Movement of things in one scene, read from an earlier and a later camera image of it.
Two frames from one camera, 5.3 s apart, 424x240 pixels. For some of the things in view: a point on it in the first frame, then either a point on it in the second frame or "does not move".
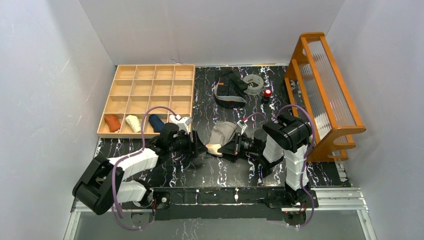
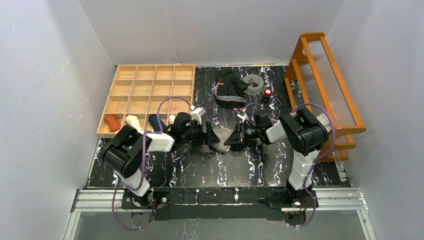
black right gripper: (236, 145) -> (239, 134)
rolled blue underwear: (156, 123) does not move
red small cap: (267, 93) does not move
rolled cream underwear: (134, 122) does not move
